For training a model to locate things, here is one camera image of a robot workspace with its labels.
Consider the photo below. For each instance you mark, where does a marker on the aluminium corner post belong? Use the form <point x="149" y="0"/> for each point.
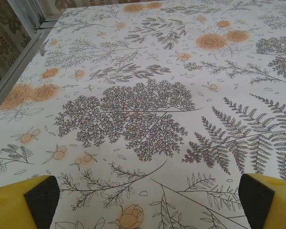
<point x="26" y="12"/>

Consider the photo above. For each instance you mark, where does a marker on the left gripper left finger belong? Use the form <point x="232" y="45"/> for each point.
<point x="9" y="205"/>

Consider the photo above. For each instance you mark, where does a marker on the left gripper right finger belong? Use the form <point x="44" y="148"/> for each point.
<point x="271" y="205"/>

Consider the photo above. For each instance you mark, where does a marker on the floral printed tablecloth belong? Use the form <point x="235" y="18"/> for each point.
<point x="143" y="71"/>

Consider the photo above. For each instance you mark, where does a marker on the aluminium side rail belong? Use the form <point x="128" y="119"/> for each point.
<point x="19" y="62"/>

